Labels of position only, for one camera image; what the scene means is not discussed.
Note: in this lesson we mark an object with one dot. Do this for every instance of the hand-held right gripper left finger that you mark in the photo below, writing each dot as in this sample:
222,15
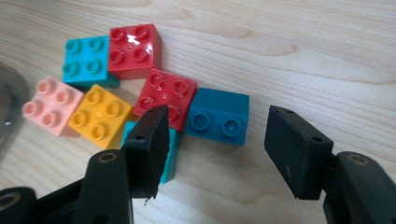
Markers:
148,155

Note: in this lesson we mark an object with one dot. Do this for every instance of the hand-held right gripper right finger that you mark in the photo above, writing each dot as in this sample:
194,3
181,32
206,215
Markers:
299,155

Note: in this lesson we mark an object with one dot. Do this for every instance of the dark teal building brick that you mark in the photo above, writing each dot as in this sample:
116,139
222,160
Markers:
218,109

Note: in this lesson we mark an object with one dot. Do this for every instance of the pile of coloured building bricks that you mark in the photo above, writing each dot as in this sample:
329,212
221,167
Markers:
134,49

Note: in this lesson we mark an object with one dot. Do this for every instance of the pink building brick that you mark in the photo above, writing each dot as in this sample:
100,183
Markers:
51,105

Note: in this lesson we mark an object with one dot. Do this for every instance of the clear plastic storage box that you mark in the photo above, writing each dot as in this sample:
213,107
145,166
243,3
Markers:
12,102

